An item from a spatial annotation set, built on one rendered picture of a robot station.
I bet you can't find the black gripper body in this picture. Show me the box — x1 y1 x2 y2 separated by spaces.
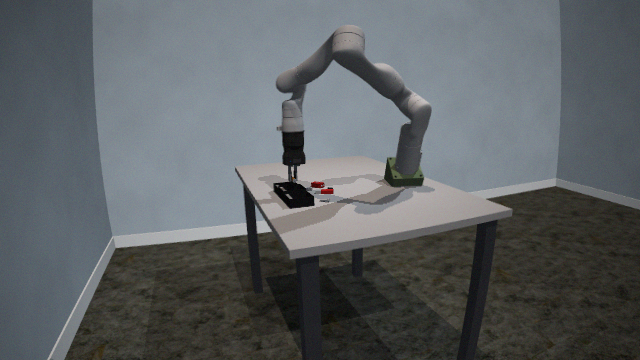
277 117 306 166

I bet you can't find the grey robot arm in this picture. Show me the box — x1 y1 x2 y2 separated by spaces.
276 25 432 175

